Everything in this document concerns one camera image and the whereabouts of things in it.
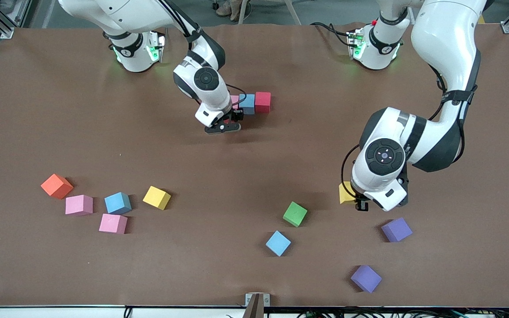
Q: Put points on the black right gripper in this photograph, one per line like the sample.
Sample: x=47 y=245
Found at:
x=236 y=116

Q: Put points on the beige sneaker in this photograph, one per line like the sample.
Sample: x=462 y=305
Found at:
x=226 y=9

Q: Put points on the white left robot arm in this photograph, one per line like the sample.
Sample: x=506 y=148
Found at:
x=444 y=44

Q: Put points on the purple foam block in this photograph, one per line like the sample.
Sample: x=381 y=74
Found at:
x=396 y=229
x=366 y=278

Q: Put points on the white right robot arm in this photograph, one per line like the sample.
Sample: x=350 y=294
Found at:
x=212 y=101

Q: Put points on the pink foam block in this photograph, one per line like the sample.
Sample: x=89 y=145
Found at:
x=79 y=205
x=235 y=101
x=113 y=223

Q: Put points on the yellow foam block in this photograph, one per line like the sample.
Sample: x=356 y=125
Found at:
x=345 y=193
x=157 y=197

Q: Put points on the brown paper table cover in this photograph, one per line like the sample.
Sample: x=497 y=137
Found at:
x=192 y=274

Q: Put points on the white stool legs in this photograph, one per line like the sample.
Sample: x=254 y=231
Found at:
x=294 y=13

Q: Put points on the orange foam block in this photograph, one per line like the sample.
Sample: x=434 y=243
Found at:
x=55 y=185

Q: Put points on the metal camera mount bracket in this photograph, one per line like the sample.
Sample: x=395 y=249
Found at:
x=256 y=304

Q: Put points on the blue foam block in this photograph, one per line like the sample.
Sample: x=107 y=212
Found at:
x=248 y=104
x=118 y=203
x=278 y=243

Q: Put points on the green foam block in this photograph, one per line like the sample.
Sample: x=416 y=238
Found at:
x=295 y=214

